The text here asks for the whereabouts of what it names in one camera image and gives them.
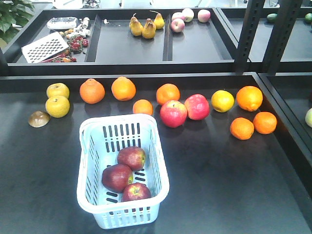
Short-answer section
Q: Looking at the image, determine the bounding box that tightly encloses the pink red apple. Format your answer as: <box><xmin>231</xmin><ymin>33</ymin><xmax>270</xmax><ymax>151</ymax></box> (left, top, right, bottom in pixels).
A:
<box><xmin>160</xmin><ymin>100</ymin><xmax>188</xmax><ymax>128</ymax></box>
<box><xmin>184</xmin><ymin>94</ymin><xmax>210</xmax><ymax>120</ymax></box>

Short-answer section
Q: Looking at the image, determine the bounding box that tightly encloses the green potted plant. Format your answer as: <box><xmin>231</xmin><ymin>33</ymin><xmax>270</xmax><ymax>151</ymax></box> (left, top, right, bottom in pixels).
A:
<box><xmin>0</xmin><ymin>0</ymin><xmax>35</xmax><ymax>43</ymax></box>

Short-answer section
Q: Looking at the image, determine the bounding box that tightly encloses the black wood produce stand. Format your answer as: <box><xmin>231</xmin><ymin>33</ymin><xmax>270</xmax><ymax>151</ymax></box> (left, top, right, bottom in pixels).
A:
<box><xmin>0</xmin><ymin>9</ymin><xmax>312</xmax><ymax>234</ymax></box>

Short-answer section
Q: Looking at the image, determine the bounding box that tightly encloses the dark red apple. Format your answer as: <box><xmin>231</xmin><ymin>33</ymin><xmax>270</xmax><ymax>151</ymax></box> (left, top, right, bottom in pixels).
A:
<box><xmin>102</xmin><ymin>164</ymin><xmax>133</xmax><ymax>193</ymax></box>
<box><xmin>121</xmin><ymin>182</ymin><xmax>152</xmax><ymax>202</ymax></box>
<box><xmin>117</xmin><ymin>146</ymin><xmax>146</xmax><ymax>172</ymax></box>

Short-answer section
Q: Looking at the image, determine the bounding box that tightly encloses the orange grapefruit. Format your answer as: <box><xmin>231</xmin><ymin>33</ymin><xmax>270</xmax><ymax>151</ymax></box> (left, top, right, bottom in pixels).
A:
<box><xmin>156</xmin><ymin>83</ymin><xmax>180</xmax><ymax>105</ymax></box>

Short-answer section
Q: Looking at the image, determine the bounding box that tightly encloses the orange with knob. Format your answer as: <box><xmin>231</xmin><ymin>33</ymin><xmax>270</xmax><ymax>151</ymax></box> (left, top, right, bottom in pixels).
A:
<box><xmin>79</xmin><ymin>78</ymin><xmax>105</xmax><ymax>104</ymax></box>
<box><xmin>236</xmin><ymin>86</ymin><xmax>263</xmax><ymax>112</ymax></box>

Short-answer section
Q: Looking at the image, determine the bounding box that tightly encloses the peach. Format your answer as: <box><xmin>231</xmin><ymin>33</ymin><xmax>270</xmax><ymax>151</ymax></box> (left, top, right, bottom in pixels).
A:
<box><xmin>305</xmin><ymin>108</ymin><xmax>312</xmax><ymax>127</ymax></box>

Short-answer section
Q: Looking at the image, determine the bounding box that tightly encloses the white perforated tray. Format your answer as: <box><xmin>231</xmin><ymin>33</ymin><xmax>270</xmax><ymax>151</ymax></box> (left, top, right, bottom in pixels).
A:
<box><xmin>21</xmin><ymin>32</ymin><xmax>69</xmax><ymax>63</ymax></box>

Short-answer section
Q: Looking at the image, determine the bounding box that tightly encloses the large orange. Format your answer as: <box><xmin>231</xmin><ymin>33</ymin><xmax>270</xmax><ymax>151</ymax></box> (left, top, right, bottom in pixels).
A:
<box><xmin>111</xmin><ymin>77</ymin><xmax>136</xmax><ymax>101</ymax></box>

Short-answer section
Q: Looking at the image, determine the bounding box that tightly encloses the brown mushroom cap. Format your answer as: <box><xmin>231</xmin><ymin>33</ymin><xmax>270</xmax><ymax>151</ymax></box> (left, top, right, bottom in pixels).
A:
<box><xmin>28</xmin><ymin>111</ymin><xmax>51</xmax><ymax>128</ymax></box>

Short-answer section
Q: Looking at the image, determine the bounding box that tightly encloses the yellow round pear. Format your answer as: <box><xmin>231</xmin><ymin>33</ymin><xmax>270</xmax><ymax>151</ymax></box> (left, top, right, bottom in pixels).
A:
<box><xmin>46</xmin><ymin>83</ymin><xmax>70</xmax><ymax>98</ymax></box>
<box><xmin>45</xmin><ymin>95</ymin><xmax>70</xmax><ymax>118</ymax></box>

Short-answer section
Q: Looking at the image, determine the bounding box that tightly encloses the yellow orange fruit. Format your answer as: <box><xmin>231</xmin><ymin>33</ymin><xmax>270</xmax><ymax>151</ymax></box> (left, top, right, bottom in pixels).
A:
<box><xmin>211</xmin><ymin>90</ymin><xmax>234</xmax><ymax>113</ymax></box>

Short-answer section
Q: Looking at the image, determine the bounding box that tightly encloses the light blue plastic basket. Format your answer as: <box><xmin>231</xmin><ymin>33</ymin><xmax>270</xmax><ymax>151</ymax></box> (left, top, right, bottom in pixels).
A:
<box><xmin>77</xmin><ymin>114</ymin><xmax>170</xmax><ymax>229</ymax></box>

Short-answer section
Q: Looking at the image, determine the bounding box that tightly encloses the white device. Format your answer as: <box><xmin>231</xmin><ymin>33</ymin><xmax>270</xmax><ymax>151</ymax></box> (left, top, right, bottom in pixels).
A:
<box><xmin>47</xmin><ymin>17</ymin><xmax>78</xmax><ymax>30</ymax></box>

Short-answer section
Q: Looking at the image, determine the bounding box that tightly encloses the small orange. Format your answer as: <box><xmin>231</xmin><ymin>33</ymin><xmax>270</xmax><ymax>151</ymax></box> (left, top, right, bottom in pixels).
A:
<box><xmin>253</xmin><ymin>112</ymin><xmax>277</xmax><ymax>135</ymax></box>
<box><xmin>133</xmin><ymin>99</ymin><xmax>154</xmax><ymax>115</ymax></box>
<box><xmin>230</xmin><ymin>117</ymin><xmax>254</xmax><ymax>140</ymax></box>

